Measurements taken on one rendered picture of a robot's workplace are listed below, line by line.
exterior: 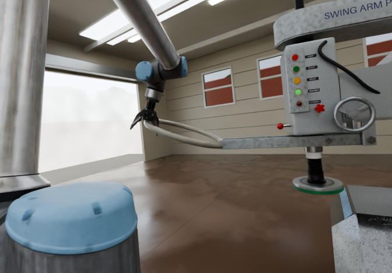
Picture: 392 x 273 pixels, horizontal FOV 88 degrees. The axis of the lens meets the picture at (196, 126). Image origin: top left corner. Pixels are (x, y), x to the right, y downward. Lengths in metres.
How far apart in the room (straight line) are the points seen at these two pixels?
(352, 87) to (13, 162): 1.12
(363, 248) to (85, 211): 0.91
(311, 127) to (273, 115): 6.26
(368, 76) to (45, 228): 1.13
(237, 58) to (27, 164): 7.68
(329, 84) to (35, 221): 1.04
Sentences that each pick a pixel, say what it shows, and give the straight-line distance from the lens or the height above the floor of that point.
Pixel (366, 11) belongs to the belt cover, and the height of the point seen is 1.66.
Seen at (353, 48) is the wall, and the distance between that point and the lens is 7.36.
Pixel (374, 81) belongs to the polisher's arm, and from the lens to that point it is 1.14.
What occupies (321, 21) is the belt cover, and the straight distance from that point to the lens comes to 1.13.
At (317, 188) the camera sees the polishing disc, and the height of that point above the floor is 0.92.
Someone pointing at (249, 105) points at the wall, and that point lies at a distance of 7.50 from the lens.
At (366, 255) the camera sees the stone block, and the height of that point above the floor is 0.76.
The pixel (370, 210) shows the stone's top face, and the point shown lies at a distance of 1.09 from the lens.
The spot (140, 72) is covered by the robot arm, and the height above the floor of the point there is 1.52.
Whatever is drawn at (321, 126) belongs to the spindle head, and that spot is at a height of 1.20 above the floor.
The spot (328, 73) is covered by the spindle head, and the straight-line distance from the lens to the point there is 1.07.
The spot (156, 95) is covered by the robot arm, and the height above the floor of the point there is 1.44.
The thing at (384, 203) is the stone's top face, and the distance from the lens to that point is 1.18.
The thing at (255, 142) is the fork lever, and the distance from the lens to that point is 1.06.
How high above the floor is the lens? 1.26
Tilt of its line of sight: level
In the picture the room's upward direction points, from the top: 6 degrees counter-clockwise
